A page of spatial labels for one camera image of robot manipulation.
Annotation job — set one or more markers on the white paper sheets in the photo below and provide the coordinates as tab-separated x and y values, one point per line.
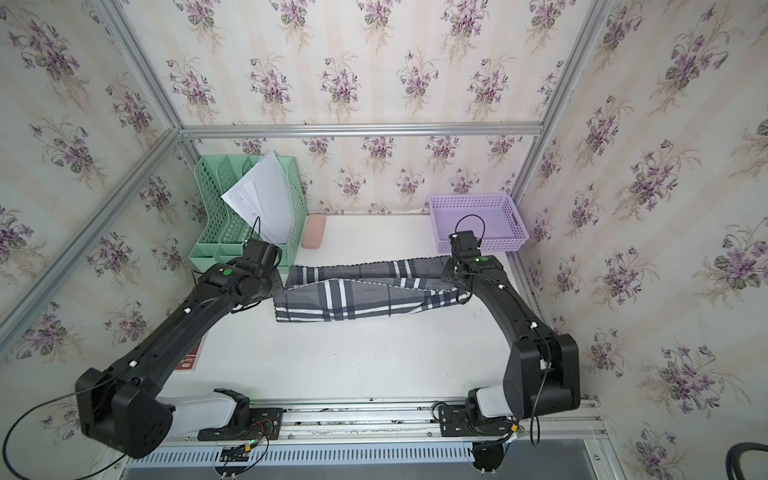
263	192

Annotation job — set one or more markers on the red rectangular card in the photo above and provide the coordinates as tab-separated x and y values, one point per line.
192	357

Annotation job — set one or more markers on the green mesh file organizer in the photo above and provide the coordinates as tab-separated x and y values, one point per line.
225	232

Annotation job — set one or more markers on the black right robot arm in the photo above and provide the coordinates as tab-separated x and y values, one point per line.
542	375

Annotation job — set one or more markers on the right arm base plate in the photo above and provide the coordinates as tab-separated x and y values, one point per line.
464	421

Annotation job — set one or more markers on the grey plaid pillowcase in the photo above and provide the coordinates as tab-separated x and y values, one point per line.
366	290

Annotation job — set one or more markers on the black chair edge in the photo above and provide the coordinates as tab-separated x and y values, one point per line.
746	461

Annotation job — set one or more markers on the small circuit board with wires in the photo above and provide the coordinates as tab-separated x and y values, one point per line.
249	453

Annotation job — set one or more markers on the pink eraser block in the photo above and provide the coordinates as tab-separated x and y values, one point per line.
313	231

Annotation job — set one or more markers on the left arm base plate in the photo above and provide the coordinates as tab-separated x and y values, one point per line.
258	422

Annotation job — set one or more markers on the purple plastic basket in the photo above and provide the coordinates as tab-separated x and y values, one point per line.
492	217

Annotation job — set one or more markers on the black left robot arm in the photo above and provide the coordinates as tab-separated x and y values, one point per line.
119	406

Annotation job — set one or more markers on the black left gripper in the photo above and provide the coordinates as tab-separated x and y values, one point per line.
270	271

